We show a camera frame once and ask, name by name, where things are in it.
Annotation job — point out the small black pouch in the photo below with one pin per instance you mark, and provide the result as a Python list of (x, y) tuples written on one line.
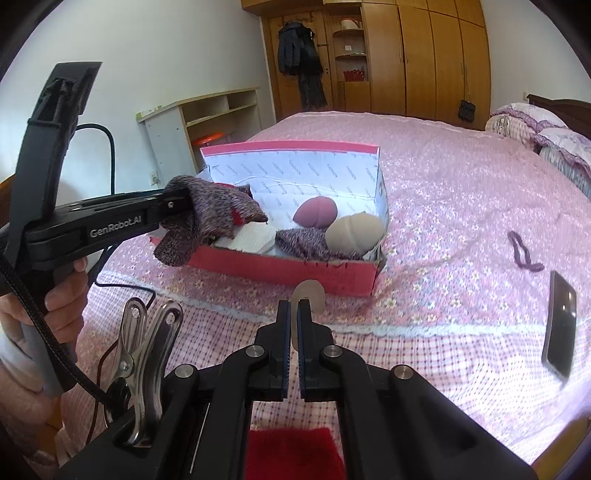
[(467, 110)]

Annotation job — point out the white jug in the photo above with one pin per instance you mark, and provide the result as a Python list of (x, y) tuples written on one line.
[(351, 23)]

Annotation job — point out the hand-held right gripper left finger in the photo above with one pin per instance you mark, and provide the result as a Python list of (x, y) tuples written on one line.
[(286, 364)]

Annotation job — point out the pink makeup sponge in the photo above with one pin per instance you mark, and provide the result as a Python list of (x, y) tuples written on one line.
[(314, 212)]

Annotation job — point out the pink cardboard shoebox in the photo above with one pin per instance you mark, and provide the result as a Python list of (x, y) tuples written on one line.
[(277, 272)]

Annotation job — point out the white open bookshelf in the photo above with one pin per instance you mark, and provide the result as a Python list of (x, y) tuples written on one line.
[(166, 138)]

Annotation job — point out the dark hanging clothes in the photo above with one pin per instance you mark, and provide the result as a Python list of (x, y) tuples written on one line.
[(304, 60)]

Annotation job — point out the wooden wardrobe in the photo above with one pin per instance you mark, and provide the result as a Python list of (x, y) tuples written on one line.
[(425, 60)]

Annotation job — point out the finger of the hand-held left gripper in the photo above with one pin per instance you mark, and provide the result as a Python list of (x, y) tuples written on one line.
[(173, 203)]

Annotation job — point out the black phone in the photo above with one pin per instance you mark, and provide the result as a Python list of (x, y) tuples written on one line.
[(561, 323)]

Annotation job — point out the red basket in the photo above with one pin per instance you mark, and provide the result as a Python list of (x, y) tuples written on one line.
[(354, 75)]

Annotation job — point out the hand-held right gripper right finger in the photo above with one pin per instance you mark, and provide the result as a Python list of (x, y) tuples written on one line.
[(301, 364)]

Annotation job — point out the pink floral bedspread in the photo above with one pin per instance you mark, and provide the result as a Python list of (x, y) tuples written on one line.
[(438, 184)]

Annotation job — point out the metal spring clip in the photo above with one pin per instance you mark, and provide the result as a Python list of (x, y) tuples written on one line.
[(138, 369)]

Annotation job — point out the red towel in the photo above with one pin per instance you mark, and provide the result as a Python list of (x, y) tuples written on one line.
[(291, 452)]

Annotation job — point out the person's left hand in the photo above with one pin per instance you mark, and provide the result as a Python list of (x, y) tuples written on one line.
[(67, 300)]

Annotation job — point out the beige makeup sponge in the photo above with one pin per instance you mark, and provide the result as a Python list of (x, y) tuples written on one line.
[(355, 233)]

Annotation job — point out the translucent round powder puff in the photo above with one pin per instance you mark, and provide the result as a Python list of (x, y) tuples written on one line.
[(308, 290)]

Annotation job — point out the purple frilled pillow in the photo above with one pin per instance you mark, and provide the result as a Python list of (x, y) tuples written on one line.
[(565, 157), (521, 122)]

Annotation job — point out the mottled knit sock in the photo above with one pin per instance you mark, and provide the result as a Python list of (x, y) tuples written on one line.
[(207, 203), (304, 242)]

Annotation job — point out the dark wooden headboard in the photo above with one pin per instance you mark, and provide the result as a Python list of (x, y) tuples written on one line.
[(554, 104)]

